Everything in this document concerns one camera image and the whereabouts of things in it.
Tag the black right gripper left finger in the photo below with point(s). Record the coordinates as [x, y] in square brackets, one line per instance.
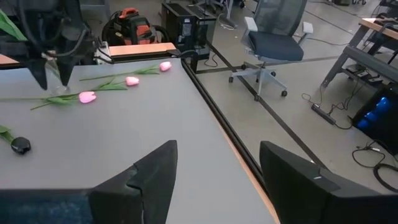
[149, 186]

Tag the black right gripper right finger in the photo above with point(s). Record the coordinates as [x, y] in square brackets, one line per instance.
[298, 193]

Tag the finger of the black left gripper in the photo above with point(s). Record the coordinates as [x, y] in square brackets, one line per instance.
[39, 73]
[67, 70]

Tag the black artificial tulip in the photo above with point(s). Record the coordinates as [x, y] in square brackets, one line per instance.
[21, 145]

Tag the clear glass vase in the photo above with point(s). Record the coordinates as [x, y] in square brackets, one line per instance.
[59, 88]

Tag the pink artificial tulip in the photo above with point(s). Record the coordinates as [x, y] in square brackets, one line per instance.
[132, 81]
[87, 97]
[165, 66]

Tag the orange black vacuum cleaner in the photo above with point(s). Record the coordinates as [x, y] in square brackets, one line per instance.
[136, 29]

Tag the black power strip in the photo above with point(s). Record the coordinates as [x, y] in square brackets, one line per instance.
[323, 114]

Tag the black perforated computer case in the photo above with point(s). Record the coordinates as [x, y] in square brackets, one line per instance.
[382, 133]

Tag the black equipment box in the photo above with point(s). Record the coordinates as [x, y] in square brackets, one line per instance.
[174, 21]

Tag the grey metal workbench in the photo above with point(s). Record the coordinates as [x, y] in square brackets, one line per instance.
[367, 60]

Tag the grey office chair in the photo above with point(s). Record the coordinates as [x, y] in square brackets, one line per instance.
[273, 45]

